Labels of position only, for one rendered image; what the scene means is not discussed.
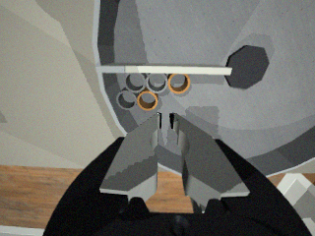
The bronze bushing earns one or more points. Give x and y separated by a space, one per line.
181 89
143 104

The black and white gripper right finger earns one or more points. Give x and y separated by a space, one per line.
213 170

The grey metal bushing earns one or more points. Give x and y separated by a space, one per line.
132 88
156 89
123 103

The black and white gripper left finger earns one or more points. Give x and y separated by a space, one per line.
127 168

